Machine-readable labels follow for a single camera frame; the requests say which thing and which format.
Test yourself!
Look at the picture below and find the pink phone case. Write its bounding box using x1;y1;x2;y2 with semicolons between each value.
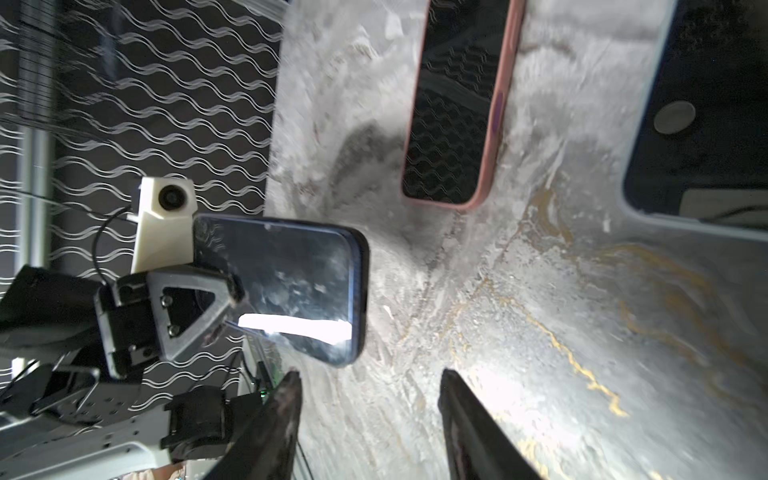
400;0;528;212

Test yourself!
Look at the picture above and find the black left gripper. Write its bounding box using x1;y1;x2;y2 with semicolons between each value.
94;266;243;380

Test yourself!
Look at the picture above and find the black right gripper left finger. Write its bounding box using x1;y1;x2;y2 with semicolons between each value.
205;370;303;480

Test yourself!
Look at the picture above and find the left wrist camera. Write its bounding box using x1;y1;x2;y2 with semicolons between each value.
131;177;198;273

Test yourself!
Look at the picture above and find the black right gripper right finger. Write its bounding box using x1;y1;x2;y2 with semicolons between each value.
438;369;541;480

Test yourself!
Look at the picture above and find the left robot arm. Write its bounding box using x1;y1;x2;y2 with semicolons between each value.
1;265;262;479

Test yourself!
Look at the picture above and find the black phone case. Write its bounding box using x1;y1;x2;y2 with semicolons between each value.
193;214;371;368

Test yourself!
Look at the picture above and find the aluminium corner post left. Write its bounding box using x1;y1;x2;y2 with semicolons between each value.
14;1;59;267

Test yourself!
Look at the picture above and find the white smartphone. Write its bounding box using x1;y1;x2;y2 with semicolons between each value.
623;0;768;229

